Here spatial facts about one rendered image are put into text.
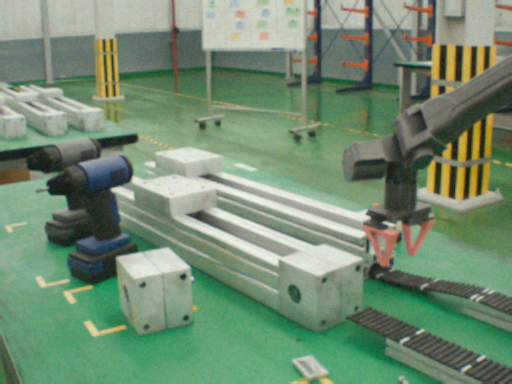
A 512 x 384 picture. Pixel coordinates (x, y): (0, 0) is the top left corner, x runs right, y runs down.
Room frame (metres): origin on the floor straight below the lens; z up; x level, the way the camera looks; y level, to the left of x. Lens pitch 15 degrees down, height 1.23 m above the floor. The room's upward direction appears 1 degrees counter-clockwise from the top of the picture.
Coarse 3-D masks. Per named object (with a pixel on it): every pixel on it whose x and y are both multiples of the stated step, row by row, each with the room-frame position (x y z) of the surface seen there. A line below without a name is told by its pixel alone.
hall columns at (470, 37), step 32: (96, 0) 11.09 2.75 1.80; (480, 0) 4.03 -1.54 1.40; (96, 32) 11.08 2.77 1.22; (448, 32) 4.24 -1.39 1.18; (480, 32) 4.03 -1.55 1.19; (96, 64) 11.03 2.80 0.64; (448, 64) 4.07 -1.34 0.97; (480, 64) 4.01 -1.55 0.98; (480, 128) 4.03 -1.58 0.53; (448, 160) 4.03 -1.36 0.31; (480, 160) 4.04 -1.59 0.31; (448, 192) 4.02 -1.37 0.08; (480, 192) 4.05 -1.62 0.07
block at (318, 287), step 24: (288, 264) 0.87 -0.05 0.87; (312, 264) 0.86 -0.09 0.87; (336, 264) 0.86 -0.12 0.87; (360, 264) 0.87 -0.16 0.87; (288, 288) 0.87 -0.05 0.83; (312, 288) 0.82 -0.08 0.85; (336, 288) 0.84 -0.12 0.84; (360, 288) 0.87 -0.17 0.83; (288, 312) 0.87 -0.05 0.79; (312, 312) 0.82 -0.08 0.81; (336, 312) 0.84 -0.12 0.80
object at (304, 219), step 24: (216, 192) 1.36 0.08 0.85; (240, 192) 1.31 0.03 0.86; (264, 192) 1.33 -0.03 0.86; (240, 216) 1.30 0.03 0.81; (264, 216) 1.22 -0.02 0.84; (288, 216) 1.16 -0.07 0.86; (312, 216) 1.13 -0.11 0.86; (336, 216) 1.15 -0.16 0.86; (360, 216) 1.12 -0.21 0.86; (312, 240) 1.10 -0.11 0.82; (336, 240) 1.05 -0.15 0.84; (360, 240) 1.00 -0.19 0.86; (384, 240) 1.05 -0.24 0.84
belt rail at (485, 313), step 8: (472, 304) 0.85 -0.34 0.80; (480, 304) 0.84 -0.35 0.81; (464, 312) 0.86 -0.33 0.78; (472, 312) 0.85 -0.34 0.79; (480, 312) 0.84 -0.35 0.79; (488, 312) 0.83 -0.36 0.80; (496, 312) 0.81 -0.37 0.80; (488, 320) 0.82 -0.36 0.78; (496, 320) 0.81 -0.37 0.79; (504, 320) 0.81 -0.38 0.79; (504, 328) 0.80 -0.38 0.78
